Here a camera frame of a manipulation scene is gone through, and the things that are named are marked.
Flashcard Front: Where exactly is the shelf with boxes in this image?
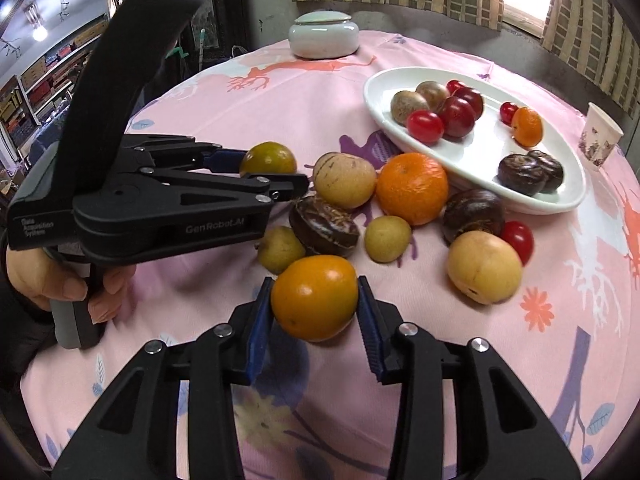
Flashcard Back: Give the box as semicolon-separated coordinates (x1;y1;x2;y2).
0;20;108;171

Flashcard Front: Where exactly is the pale green ceramic jar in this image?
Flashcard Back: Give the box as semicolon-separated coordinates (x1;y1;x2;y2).
288;19;361;60

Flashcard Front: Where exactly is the large dark water chestnut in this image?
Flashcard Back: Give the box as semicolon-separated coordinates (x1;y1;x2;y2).
289;195;361;259

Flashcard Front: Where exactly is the small orange tangerine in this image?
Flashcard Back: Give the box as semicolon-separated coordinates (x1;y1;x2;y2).
511;106;544;148

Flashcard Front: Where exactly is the printed paper cup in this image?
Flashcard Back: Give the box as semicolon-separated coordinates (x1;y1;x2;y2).
578;102;625;167

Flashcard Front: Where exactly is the pink printed tablecloth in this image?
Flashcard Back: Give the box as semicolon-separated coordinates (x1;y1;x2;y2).
20;29;640;476

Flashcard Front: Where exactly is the pale green jar lid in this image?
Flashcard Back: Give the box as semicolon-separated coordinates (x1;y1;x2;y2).
294;10;352;26

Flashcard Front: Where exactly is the yellow-green orange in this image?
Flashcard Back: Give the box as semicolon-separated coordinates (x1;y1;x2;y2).
239;141;298;178

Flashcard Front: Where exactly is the dark red round fruit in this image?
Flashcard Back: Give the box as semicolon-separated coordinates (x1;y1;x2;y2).
437;96;476;139
452;86;485;121

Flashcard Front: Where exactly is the person's left forearm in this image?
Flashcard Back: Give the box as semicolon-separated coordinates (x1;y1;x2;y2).
0;287;58;391

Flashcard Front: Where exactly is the large yellow round fruit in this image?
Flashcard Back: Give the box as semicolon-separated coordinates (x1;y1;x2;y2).
447;230;524;306

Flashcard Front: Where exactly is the small yellow round fruit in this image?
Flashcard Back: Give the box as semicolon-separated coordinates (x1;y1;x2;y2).
364;215;413;263
257;225;307;276

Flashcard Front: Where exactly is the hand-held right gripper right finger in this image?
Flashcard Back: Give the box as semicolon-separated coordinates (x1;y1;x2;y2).
355;276;584;480

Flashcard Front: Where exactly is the striped pepino melon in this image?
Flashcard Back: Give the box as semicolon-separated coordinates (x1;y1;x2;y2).
313;152;378;210

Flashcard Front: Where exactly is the person's left hand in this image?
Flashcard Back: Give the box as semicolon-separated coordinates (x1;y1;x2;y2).
6;247;137;325

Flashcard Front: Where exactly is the white oval plate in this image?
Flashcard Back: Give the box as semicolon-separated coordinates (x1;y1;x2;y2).
363;66;587;216

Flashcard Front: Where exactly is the smooth orange fruit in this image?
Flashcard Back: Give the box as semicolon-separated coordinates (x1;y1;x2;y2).
270;255;361;342

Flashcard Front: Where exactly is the brown round fruit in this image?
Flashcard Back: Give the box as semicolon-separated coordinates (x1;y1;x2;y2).
415;80;452;111
390;90;431;127

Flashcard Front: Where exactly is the large orange tangerine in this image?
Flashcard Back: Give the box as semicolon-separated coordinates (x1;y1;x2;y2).
375;152;450;227

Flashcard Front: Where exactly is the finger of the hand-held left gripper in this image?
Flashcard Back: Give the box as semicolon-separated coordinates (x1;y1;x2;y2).
122;135;249;173
149;171;310;204

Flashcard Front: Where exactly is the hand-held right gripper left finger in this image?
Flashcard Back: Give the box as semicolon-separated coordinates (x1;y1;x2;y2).
51;276;276;480

